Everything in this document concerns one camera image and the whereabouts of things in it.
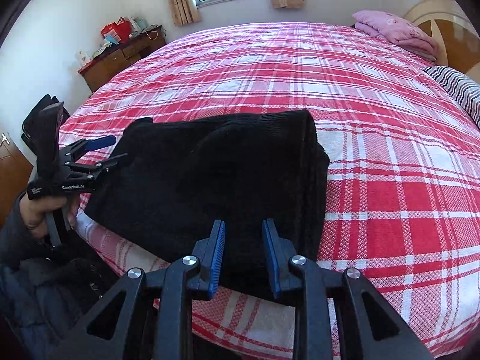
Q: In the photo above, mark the cream wooden headboard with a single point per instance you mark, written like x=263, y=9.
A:
x=459, y=45

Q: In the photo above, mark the folded pink blanket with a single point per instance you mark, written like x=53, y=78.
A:
x=397, y=31

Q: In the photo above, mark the brown wooden door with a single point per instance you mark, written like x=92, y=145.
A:
x=15, y=171

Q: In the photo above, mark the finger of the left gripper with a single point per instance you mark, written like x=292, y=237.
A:
x=92, y=171
x=79, y=148

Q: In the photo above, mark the black folding chair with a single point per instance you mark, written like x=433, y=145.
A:
x=32, y=125

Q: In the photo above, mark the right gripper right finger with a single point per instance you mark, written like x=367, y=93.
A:
x=368, y=327

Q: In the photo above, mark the person left hand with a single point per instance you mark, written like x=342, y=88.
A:
x=33, y=212

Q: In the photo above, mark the striped grey pillow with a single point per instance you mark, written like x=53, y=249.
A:
x=460, y=87

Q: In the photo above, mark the brown wooden desk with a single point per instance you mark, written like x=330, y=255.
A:
x=115, y=59

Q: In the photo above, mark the red plaid bed cover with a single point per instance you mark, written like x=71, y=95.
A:
x=403, y=179

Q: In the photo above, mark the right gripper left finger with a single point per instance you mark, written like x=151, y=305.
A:
x=148, y=315

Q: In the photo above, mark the dark sleeve forearm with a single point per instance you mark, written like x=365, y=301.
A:
x=43, y=298

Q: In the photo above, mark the white card on desk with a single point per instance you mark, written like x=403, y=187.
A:
x=83, y=58

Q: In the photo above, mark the black pants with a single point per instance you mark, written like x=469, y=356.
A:
x=179, y=178

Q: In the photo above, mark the red gift bag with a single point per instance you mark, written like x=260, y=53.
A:
x=119, y=31

